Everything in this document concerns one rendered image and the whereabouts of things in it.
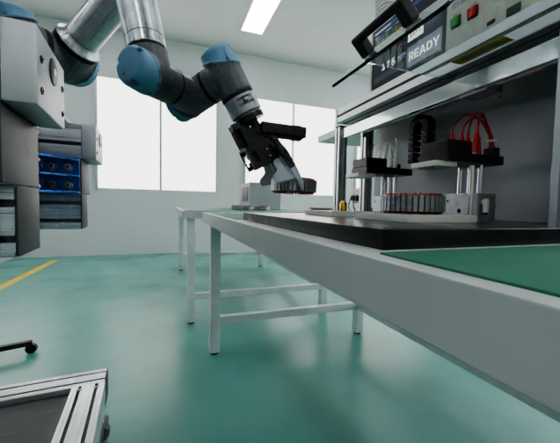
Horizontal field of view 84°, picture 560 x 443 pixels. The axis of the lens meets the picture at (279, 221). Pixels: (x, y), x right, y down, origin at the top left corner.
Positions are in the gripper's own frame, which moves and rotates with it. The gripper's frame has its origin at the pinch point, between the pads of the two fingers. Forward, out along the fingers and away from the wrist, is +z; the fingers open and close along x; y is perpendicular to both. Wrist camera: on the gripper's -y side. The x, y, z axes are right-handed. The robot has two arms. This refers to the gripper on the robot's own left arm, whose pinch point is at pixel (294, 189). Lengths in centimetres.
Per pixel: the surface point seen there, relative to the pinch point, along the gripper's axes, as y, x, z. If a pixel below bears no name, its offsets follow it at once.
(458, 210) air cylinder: -20.4, 24.0, 16.8
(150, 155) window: 14, -448, -86
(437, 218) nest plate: -8.1, 31.7, 11.1
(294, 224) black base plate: 10.5, 20.2, 2.4
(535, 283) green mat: 11, 59, 3
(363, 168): -19.0, 2.0, 4.1
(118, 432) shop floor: 81, -44, 50
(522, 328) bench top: 15, 60, 3
